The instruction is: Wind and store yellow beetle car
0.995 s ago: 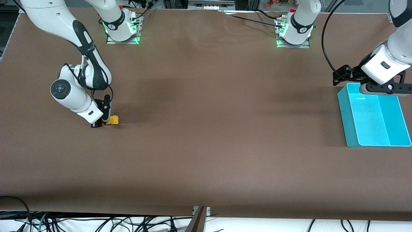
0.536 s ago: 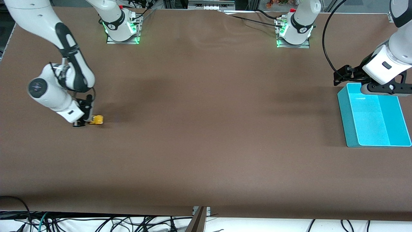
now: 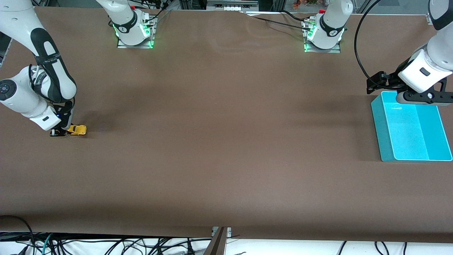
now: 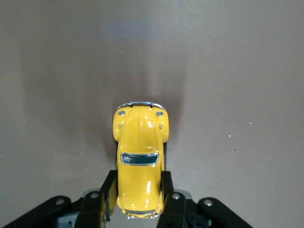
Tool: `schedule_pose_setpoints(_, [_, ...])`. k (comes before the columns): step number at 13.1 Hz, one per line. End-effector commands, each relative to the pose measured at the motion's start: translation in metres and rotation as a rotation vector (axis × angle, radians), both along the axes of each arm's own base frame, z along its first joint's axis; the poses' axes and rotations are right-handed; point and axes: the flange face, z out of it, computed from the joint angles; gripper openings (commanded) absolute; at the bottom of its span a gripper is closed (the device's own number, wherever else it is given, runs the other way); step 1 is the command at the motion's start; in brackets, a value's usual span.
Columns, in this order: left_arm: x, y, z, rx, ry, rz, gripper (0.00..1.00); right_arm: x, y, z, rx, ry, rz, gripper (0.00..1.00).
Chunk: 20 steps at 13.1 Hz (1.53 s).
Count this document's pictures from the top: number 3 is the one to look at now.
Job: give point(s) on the brown table cover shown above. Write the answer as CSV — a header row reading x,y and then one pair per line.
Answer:
x,y
226,148

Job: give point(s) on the teal plastic bin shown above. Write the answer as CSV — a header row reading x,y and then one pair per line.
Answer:
x,y
410,134

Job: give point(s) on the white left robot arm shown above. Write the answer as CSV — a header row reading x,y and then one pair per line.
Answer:
x,y
332,24

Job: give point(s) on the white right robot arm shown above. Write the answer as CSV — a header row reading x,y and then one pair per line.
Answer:
x,y
49,71

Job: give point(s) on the metal table edge bracket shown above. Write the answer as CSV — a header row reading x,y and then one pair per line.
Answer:
x,y
430,18

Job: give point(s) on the white power strip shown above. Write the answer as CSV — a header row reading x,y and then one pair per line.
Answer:
x,y
231,5

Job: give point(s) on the yellow toy beetle car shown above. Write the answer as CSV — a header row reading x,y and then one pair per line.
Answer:
x,y
78,130

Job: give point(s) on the orange background objects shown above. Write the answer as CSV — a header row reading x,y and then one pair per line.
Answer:
x,y
300,3

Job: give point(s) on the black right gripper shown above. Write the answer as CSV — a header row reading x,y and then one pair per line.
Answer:
x,y
66,119

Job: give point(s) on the small metal corner bracket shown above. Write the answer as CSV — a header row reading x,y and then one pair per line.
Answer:
x,y
229,232

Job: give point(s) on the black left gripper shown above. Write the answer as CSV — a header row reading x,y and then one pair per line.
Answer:
x,y
392,80

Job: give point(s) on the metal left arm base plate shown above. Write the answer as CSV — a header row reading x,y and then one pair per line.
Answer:
x,y
324,51

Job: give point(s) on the aluminium table leg profile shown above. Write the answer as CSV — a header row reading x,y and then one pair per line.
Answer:
x,y
216,246

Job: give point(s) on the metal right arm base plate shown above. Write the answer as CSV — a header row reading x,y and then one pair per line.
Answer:
x,y
136,46

